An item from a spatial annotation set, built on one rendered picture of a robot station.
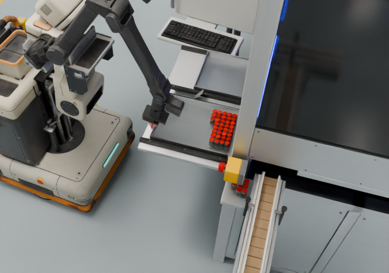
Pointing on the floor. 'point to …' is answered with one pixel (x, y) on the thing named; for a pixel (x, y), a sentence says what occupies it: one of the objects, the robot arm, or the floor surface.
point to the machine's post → (253, 91)
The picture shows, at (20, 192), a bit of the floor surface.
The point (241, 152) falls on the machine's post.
